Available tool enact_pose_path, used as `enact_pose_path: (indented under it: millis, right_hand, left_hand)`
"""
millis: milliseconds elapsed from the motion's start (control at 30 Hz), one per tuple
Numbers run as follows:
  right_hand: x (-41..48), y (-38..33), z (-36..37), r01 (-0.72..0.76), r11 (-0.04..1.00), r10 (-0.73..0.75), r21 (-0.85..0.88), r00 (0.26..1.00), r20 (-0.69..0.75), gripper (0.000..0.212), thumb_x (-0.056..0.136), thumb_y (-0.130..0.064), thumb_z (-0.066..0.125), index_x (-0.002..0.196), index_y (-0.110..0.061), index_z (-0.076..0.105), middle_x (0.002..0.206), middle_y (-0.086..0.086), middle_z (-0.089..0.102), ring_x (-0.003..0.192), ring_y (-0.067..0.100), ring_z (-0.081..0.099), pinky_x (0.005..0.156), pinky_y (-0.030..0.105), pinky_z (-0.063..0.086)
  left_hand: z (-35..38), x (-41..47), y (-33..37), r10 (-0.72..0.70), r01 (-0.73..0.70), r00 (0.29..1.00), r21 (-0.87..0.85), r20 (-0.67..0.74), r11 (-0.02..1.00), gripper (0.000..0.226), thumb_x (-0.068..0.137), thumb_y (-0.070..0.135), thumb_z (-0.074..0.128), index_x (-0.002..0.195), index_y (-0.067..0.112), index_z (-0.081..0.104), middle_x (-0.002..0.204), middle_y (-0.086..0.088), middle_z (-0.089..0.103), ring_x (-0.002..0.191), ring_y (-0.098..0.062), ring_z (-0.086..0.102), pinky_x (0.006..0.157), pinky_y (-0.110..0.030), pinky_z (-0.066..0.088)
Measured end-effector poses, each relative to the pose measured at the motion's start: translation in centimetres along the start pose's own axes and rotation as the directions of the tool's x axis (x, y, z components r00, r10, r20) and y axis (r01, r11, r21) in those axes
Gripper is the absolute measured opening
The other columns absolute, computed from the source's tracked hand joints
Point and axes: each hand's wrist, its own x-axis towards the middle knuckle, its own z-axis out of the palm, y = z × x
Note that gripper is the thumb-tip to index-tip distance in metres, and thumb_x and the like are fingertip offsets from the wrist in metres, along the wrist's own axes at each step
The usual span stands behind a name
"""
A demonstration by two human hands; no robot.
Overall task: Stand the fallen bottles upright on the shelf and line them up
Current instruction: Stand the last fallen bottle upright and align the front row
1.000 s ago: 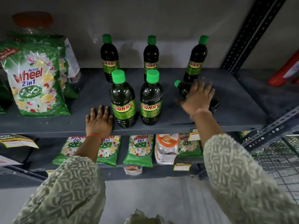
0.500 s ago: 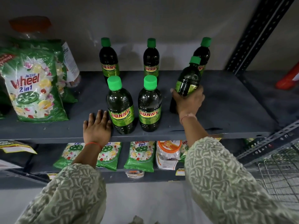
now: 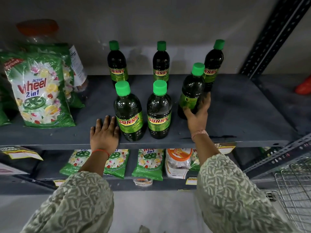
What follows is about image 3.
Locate dark cleaner bottle green cap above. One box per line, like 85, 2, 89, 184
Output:
177, 62, 207, 120

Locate large green detergent packet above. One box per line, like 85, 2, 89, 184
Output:
0, 52, 76, 129
19, 43, 85, 109

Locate white shelf tag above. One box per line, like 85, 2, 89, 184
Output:
133, 178, 153, 187

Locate clear jar orange lid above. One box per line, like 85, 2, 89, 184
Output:
16, 19, 89, 92
165, 148, 193, 179

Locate slotted grey metal beam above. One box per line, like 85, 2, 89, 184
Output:
243, 133, 311, 180

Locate person's left forearm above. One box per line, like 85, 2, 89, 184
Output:
21, 151, 115, 233

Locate red wrist thread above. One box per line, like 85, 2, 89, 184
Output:
92, 149, 110, 158

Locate person's right hand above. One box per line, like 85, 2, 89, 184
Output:
183, 92, 211, 141

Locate metal wire shopping basket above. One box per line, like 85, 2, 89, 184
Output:
261, 158, 311, 233

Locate small green detergent packet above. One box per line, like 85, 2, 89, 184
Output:
132, 149, 166, 181
59, 150, 92, 176
188, 149, 202, 172
103, 149, 131, 179

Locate grey metal shelf board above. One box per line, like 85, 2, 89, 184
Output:
0, 147, 243, 192
0, 74, 302, 151
251, 75, 311, 137

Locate slotted grey metal upright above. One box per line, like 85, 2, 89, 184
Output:
239, 0, 311, 78

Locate group of dark green-capped bottles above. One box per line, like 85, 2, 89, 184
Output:
107, 39, 225, 142

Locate red plastic object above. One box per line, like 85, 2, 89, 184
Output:
295, 76, 311, 95

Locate person's right forearm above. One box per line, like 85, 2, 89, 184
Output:
192, 132, 295, 233

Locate pink wrist thread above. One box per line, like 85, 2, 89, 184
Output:
191, 130, 209, 141

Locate person's left hand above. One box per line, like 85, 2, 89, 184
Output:
90, 116, 120, 156

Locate white pink shelf label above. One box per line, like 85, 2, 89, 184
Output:
0, 162, 29, 176

